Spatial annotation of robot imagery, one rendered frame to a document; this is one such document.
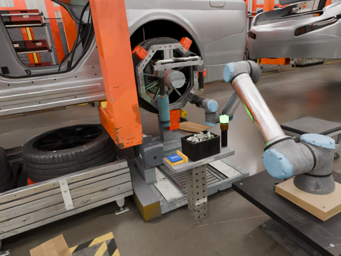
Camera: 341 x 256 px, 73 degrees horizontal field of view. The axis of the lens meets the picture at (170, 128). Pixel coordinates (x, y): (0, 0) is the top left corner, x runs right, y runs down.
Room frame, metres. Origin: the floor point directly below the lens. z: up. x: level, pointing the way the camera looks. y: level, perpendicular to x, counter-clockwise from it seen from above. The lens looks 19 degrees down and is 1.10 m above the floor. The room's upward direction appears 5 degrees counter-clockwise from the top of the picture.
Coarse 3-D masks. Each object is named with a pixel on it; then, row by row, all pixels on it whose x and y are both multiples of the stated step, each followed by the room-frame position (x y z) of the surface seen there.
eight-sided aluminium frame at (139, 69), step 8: (152, 48) 1.90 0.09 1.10; (160, 48) 1.93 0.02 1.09; (168, 48) 1.96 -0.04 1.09; (176, 48) 1.99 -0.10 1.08; (184, 48) 2.02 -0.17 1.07; (144, 64) 1.87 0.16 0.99; (136, 72) 1.89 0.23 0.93; (192, 72) 2.10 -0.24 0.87; (192, 80) 2.09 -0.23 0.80; (144, 88) 1.86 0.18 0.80; (192, 88) 2.04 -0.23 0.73; (144, 96) 1.85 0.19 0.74; (184, 96) 2.06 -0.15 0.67; (152, 104) 1.88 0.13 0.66; (176, 104) 1.97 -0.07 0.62; (184, 104) 2.00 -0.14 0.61
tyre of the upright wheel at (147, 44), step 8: (152, 40) 2.00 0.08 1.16; (160, 40) 2.02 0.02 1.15; (168, 40) 2.06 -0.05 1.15; (176, 40) 2.09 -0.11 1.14; (144, 48) 1.96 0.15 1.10; (136, 56) 1.93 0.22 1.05; (136, 64) 1.93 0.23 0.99; (136, 80) 1.92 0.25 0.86; (144, 104) 1.94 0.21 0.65; (152, 112) 1.98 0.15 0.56
